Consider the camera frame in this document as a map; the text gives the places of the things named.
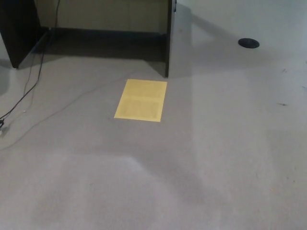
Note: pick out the yellow paper sheet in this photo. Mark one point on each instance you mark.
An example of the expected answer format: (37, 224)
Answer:
(141, 100)

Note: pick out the black round floor cover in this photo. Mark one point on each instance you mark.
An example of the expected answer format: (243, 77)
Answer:
(248, 42)

